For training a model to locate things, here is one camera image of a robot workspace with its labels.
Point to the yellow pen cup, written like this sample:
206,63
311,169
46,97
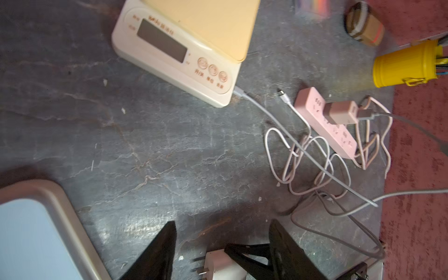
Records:
412,66

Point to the pink power strip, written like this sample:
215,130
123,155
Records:
310,104

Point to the white grey kitchen scale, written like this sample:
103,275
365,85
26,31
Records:
42,237

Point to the pens in cup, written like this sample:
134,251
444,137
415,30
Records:
441,64

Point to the pink USB charger adapter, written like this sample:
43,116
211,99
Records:
341,112

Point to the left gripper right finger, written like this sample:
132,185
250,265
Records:
280,259

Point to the rainbow highlighter pack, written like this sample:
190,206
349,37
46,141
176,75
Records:
313,8

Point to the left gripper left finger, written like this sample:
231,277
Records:
156,261

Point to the brown plaid pencil case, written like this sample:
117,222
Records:
364,25

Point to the small white square box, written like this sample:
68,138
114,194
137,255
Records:
219,266

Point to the beige wooden-top electronic scale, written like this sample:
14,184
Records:
198,46

